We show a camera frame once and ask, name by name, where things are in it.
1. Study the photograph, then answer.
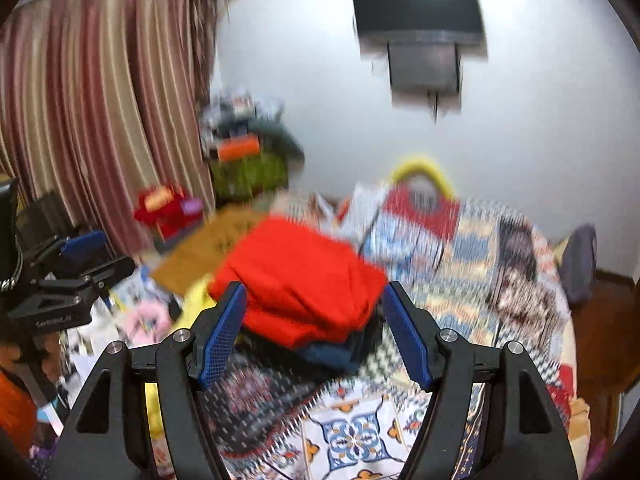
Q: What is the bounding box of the red zip sweater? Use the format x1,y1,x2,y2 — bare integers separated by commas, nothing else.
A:
207,215,388,348

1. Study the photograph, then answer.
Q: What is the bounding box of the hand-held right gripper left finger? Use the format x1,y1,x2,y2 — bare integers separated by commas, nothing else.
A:
47,281,249,480

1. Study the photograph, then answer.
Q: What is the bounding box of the grey bag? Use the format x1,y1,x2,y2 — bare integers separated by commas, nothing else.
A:
557,224,598,306

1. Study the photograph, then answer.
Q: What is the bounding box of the pile of assorted packets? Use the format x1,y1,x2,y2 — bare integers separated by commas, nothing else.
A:
200,89,286,136

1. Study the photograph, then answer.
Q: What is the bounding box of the person's orange clothing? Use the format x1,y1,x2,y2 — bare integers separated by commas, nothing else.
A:
0,370,38,456

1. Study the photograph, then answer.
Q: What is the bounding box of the dark blue garment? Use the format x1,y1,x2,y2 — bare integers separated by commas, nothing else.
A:
240,317,383,376

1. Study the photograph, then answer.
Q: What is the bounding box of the red plush bag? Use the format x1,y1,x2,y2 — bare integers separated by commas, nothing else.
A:
134,184,203,238

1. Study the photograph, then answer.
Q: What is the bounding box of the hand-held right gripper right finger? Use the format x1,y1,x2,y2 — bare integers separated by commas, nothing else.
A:
381,281,583,480

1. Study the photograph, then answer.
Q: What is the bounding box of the yellow cloth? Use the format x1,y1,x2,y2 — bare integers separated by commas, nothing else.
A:
142,280,221,461

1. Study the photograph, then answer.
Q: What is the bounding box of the dark grey cloth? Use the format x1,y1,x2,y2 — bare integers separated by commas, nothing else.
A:
250,117,306,161

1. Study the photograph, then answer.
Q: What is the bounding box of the red bag with yellow handle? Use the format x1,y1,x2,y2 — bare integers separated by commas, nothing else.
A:
382,152,461,241

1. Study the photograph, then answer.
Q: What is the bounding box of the brown cardboard sheet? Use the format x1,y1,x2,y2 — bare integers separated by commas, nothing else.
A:
150,205,268,293

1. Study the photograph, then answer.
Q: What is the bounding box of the green bag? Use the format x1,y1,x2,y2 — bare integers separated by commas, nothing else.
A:
210,152,290,201

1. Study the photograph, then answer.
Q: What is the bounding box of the wall-mounted black television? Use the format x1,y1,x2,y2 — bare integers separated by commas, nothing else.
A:
350,0,487,43

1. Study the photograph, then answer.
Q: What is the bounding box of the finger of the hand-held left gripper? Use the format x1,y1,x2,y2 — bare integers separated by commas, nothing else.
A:
35,256,137,297
22,230,108,271

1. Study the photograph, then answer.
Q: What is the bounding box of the orange box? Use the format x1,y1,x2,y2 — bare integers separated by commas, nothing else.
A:
217,135,261,162

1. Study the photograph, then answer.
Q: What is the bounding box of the patterned patchwork blanket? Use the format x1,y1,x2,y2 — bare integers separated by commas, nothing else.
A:
200,180,573,480

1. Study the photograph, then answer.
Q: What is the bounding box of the striped pink curtain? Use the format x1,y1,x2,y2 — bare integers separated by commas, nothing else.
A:
0,0,223,261

